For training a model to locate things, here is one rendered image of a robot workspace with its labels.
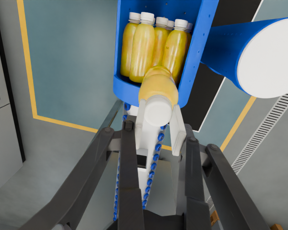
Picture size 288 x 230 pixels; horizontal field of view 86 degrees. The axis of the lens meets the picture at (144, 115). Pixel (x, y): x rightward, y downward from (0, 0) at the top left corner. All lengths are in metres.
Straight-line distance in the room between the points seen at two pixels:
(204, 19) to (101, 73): 1.45
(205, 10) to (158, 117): 0.33
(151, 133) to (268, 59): 0.60
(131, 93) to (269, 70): 0.53
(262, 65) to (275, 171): 2.29
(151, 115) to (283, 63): 0.63
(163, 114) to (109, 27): 1.55
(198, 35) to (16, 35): 1.96
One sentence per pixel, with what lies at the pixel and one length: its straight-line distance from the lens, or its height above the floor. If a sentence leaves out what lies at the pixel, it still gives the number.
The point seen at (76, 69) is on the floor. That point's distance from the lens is 1.90.
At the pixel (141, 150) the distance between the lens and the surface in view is 0.94.
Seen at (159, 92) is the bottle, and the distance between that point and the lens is 0.23.
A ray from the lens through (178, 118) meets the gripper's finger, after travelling 0.18.
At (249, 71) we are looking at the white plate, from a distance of 0.72.
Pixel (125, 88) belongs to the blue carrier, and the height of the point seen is 1.21.
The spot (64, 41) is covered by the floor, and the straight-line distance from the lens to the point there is 1.91.
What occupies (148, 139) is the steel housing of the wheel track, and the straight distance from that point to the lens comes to 0.91.
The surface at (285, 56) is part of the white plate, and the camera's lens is 0.77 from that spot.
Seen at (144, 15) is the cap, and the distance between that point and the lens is 0.52.
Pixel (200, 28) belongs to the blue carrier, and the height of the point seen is 1.20.
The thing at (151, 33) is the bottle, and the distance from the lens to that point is 0.52.
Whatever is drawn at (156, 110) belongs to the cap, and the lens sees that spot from 0.21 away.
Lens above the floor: 1.65
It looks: 62 degrees down
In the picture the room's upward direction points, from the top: 170 degrees counter-clockwise
